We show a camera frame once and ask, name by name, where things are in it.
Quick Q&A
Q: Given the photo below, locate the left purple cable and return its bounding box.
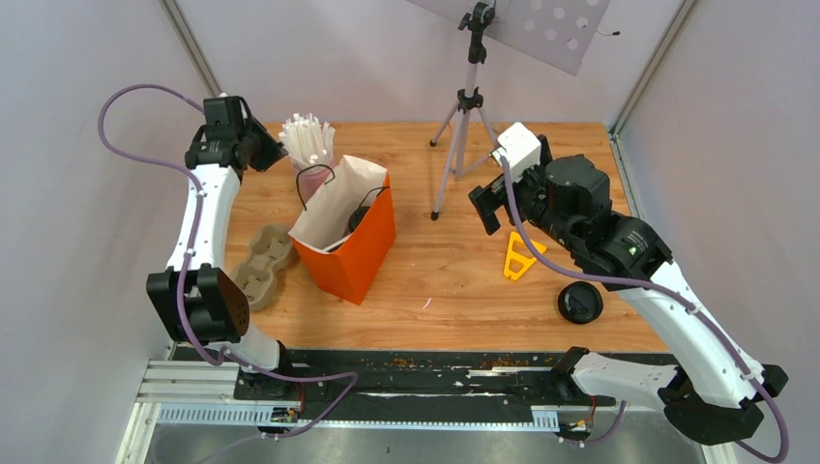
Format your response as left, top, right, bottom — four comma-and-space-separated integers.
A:
97, 83, 360, 440

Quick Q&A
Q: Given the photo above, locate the bundle of white straws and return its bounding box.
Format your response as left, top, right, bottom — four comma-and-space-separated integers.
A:
278, 113, 336, 171

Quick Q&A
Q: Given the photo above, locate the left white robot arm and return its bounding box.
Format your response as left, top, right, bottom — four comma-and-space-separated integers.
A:
146, 95, 297, 399

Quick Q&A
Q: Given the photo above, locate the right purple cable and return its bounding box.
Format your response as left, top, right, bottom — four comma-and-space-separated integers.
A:
499, 157, 790, 464

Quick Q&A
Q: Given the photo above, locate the silver camera tripod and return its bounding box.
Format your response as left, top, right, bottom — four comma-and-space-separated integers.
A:
429, 1, 498, 221

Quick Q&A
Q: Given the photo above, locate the purple cable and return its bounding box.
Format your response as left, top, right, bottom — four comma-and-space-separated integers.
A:
97, 83, 360, 440
499, 157, 790, 464

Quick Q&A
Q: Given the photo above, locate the pink translucent straw holder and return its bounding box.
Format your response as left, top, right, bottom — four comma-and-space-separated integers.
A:
296, 163, 336, 205

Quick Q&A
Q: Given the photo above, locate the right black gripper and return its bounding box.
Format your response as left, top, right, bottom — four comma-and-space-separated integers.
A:
468, 152, 578, 251

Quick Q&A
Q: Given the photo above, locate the orange paper bag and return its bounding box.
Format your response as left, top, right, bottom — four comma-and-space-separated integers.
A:
289, 155, 396, 305

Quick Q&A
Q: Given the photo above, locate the grey pulp cup carrier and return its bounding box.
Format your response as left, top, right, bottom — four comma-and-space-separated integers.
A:
231, 223, 297, 312

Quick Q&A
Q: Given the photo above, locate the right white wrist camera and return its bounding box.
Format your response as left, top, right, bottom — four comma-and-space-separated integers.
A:
489, 122, 542, 182

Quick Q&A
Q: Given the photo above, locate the grey perforated panel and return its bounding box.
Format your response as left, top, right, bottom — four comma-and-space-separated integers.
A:
414, 0, 609, 75

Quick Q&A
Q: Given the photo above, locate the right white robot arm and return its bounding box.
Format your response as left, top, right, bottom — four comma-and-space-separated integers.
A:
469, 124, 788, 447

